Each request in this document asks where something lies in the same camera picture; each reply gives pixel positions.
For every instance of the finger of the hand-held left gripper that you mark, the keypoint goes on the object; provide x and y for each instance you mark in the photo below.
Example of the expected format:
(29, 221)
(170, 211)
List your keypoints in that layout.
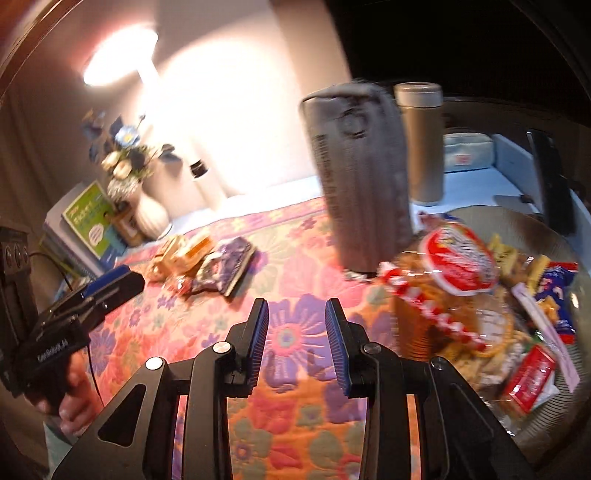
(104, 279)
(124, 290)

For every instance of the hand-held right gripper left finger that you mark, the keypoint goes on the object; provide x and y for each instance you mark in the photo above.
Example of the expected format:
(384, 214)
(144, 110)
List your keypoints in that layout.
(258, 346)

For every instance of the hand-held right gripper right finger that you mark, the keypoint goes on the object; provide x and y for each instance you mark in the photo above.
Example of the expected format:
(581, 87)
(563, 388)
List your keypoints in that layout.
(337, 346)

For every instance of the clear round cracker bag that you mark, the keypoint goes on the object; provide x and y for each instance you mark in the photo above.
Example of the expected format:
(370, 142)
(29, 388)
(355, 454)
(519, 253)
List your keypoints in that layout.
(485, 360)

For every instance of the red white striped snack bag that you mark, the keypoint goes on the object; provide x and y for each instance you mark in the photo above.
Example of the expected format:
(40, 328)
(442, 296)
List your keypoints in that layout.
(457, 258)

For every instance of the clear yellow-edged nut packet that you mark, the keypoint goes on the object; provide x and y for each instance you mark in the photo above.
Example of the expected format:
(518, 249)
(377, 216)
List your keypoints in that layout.
(503, 254)

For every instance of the small red snack packet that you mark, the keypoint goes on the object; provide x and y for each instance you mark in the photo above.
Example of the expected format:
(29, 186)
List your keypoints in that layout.
(528, 378)

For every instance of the purple white mouthwash sachet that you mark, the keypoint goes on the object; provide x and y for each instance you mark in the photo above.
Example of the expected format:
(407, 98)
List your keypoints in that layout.
(545, 332)

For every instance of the grey round basket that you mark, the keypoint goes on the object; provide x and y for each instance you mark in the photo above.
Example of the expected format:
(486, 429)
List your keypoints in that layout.
(508, 226)

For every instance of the blue red biscuit bag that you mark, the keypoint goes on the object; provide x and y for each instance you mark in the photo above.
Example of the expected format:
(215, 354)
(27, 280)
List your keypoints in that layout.
(554, 286)

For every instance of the person's left hand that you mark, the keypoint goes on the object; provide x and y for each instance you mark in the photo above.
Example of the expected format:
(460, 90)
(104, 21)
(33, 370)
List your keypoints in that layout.
(76, 415)

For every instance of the green cover book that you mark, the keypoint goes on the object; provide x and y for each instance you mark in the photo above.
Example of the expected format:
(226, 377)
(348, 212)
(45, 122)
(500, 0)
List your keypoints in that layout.
(87, 221)

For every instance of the black flat box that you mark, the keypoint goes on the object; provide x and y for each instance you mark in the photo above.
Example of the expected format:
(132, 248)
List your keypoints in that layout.
(244, 277)

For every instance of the white ribbed vase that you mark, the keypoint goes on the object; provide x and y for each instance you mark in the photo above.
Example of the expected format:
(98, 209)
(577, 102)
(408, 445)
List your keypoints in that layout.
(150, 217)

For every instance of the clear bread package orange label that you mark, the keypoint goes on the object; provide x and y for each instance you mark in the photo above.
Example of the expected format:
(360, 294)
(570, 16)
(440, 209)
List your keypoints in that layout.
(194, 249)

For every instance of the purple white snack packet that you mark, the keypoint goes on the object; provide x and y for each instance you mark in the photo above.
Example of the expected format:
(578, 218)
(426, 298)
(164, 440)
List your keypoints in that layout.
(224, 263)

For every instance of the blue white flower bouquet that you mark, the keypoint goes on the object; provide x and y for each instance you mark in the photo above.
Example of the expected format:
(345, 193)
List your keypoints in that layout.
(122, 170)

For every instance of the floral tablecloth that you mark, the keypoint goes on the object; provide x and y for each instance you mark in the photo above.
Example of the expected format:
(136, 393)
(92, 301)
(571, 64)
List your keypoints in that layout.
(295, 230)

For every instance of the white desk lamp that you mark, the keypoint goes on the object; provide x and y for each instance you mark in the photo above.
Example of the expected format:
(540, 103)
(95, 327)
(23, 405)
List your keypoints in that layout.
(207, 189)

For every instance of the grey pencil case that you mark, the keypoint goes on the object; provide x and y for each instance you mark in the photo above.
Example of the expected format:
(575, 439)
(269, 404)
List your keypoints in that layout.
(360, 184)

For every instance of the beige thermos bottle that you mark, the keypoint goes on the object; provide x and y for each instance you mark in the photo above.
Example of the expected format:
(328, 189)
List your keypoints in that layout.
(422, 147)

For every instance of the pale blue storage pouch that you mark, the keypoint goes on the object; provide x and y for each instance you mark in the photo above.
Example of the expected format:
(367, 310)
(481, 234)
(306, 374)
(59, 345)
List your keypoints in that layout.
(466, 147)

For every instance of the black monitor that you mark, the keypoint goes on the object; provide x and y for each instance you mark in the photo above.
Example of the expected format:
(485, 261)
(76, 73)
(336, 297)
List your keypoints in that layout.
(551, 184)

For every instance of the wooden photo frame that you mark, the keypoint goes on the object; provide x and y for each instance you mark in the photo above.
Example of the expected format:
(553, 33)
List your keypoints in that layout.
(127, 226)

